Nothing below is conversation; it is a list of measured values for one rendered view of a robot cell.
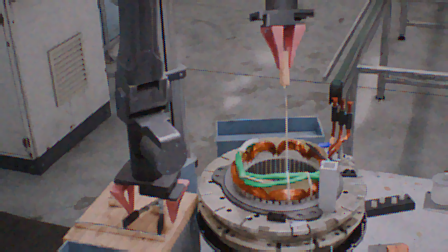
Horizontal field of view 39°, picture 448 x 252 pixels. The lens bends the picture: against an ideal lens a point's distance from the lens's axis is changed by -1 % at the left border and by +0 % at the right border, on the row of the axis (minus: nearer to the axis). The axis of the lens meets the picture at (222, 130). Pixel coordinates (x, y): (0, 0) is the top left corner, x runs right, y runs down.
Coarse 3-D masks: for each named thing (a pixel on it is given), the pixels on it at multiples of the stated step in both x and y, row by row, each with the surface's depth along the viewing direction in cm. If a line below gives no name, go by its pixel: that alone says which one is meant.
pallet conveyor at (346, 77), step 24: (384, 0) 347; (432, 0) 371; (384, 24) 387; (408, 24) 502; (432, 24) 496; (360, 48) 282; (384, 48) 394; (384, 72) 276; (408, 72) 272; (432, 72) 270; (336, 96) 247
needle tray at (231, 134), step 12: (216, 120) 153; (228, 120) 153; (240, 120) 153; (252, 120) 153; (264, 120) 153; (276, 120) 153; (288, 120) 154; (300, 120) 154; (312, 120) 154; (216, 132) 148; (228, 132) 155; (240, 132) 155; (252, 132) 155; (264, 132) 155; (276, 132) 155; (288, 132) 155; (300, 132) 155; (312, 132) 154; (216, 144) 144; (228, 144) 144; (240, 144) 144
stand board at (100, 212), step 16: (96, 208) 122; (112, 208) 121; (192, 208) 122; (112, 224) 117; (144, 224) 116; (176, 224) 116; (64, 240) 114; (80, 240) 113; (96, 240) 113; (112, 240) 112; (128, 240) 112; (144, 240) 112
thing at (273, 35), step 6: (294, 18) 112; (300, 18) 112; (264, 30) 111; (270, 30) 107; (276, 30) 107; (282, 30) 107; (264, 36) 112; (270, 36) 112; (276, 36) 107; (282, 36) 108; (270, 42) 112; (276, 42) 108; (270, 48) 112; (276, 48) 109; (276, 54) 111; (276, 60) 111
